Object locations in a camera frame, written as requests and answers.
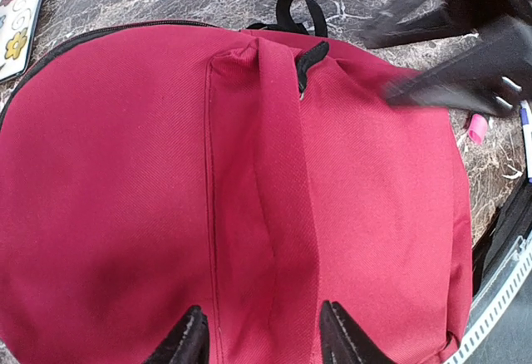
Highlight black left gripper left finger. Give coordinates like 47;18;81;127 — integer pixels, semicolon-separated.
145;305;208;364

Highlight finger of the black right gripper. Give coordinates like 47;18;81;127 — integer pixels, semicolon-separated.
361;0;495;48
385;18;531;117

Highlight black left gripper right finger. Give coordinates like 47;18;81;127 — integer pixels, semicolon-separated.
319;301;393;364

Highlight white purple marker pen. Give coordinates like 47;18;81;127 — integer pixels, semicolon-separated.
520;100;532;182

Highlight pink black highlighter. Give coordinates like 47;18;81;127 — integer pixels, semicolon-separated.
467;113;489;145

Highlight red student backpack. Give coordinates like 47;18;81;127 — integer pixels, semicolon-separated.
1;5;472;363

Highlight square floral ceramic plate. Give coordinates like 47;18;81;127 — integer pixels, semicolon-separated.
1;0;43;82

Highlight grey slotted cable duct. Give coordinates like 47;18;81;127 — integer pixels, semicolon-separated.
446;237;531;363

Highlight black front frame rail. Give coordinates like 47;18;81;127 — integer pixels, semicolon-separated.
474;180;531;299

